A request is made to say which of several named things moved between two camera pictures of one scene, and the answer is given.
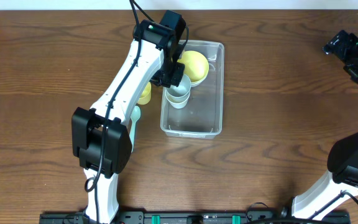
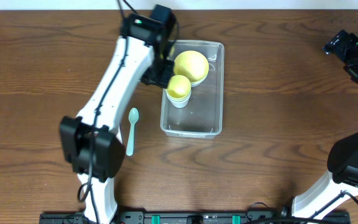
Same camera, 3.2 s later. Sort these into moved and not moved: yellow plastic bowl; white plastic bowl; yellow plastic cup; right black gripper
Moved: yellow plastic cup
Not moved: yellow plastic bowl; white plastic bowl; right black gripper
